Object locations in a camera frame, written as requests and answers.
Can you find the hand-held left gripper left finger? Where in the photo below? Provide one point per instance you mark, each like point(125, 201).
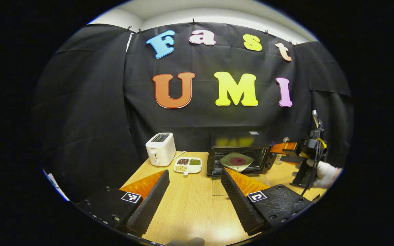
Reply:
point(150, 201)

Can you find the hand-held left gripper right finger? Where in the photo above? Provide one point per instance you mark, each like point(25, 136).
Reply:
point(239, 201)

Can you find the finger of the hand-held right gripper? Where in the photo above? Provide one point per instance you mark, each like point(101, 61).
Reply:
point(292, 159)
point(282, 147)

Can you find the dark red round food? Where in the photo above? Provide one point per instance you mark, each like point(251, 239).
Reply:
point(238, 161)

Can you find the white square plate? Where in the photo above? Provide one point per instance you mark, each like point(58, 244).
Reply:
point(227, 162)

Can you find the black electric oven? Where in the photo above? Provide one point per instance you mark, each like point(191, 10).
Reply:
point(238, 140)

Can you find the white divided plate with beans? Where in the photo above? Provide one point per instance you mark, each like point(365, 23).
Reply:
point(187, 166)

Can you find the white toaster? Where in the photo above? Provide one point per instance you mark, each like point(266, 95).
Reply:
point(160, 150)

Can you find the black backdrop cloth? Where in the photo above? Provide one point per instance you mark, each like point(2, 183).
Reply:
point(97, 102)

